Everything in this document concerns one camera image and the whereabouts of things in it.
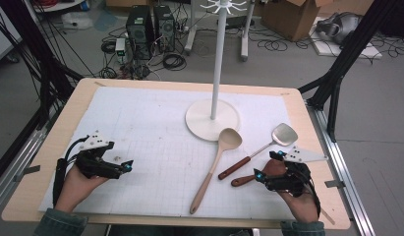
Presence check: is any flat cardboard box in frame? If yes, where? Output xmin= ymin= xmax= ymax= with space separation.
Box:
xmin=105 ymin=0 xmax=152 ymax=9

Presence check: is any black computer tower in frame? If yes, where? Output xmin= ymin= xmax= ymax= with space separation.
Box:
xmin=152 ymin=4 xmax=176 ymax=53
xmin=125 ymin=4 xmax=154 ymax=62

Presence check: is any hand-held gripper cable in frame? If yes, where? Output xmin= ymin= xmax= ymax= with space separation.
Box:
xmin=297 ymin=163 xmax=322 ymax=217
xmin=52 ymin=136 xmax=89 ymax=207

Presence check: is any white foam board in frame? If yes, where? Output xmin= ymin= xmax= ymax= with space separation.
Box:
xmin=309 ymin=18 xmax=384 ymax=61

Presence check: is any grey metal bracket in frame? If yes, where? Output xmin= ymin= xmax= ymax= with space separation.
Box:
xmin=324 ymin=178 xmax=347 ymax=190
xmin=13 ymin=165 xmax=41 ymax=183

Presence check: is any coiled black cable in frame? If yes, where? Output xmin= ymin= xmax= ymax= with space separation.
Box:
xmin=162 ymin=52 xmax=188 ymax=72

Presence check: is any clear plastic bag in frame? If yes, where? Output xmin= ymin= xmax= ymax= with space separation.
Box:
xmin=61 ymin=11 xmax=94 ymax=31

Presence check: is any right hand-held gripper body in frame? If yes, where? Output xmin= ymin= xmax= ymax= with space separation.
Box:
xmin=263 ymin=146 xmax=329 ymax=199

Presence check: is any white power adapter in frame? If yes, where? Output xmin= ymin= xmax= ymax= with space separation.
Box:
xmin=114 ymin=37 xmax=127 ymax=64

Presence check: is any white utensil rack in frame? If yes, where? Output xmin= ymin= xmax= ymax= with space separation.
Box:
xmin=185 ymin=0 xmax=248 ymax=143

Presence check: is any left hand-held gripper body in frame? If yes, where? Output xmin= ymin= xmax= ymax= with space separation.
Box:
xmin=73 ymin=130 xmax=125 ymax=180

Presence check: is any left hand-held gripper cable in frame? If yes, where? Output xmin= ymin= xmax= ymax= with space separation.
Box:
xmin=52 ymin=136 xmax=89 ymax=207

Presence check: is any white stand leg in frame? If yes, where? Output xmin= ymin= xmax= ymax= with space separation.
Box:
xmin=184 ymin=0 xmax=200 ymax=56
xmin=240 ymin=0 xmax=257 ymax=63

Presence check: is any person's left hand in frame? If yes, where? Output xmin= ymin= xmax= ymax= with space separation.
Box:
xmin=55 ymin=163 xmax=109 ymax=213

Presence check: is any right hand-held gripper cable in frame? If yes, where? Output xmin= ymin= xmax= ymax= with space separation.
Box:
xmin=297 ymin=163 xmax=322 ymax=217

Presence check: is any light wooden spoon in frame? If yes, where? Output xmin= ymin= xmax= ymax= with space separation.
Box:
xmin=189 ymin=127 xmax=243 ymax=215

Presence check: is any white cabinet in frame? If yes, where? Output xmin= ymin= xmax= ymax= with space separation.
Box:
xmin=0 ymin=0 xmax=25 ymax=64

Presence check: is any dark wooden spoon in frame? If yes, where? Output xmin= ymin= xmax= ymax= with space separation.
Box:
xmin=231 ymin=159 xmax=289 ymax=189

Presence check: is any white grid mat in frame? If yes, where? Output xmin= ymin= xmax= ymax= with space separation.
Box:
xmin=38 ymin=86 xmax=318 ymax=221

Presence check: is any large cardboard box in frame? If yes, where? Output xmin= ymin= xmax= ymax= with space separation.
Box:
xmin=261 ymin=0 xmax=325 ymax=42

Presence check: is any aluminium rail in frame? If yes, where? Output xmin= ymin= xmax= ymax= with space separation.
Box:
xmin=307 ymin=103 xmax=376 ymax=236
xmin=0 ymin=126 xmax=49 ymax=214

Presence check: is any white round table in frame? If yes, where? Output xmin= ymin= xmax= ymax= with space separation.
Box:
xmin=31 ymin=0 xmax=87 ymax=14

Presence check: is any grey bag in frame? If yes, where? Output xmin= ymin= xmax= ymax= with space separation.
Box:
xmin=316 ymin=12 xmax=363 ymax=45

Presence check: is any black frame strut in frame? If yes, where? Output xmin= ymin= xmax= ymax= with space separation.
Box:
xmin=0 ymin=0 xmax=84 ymax=130
xmin=297 ymin=0 xmax=399 ymax=143

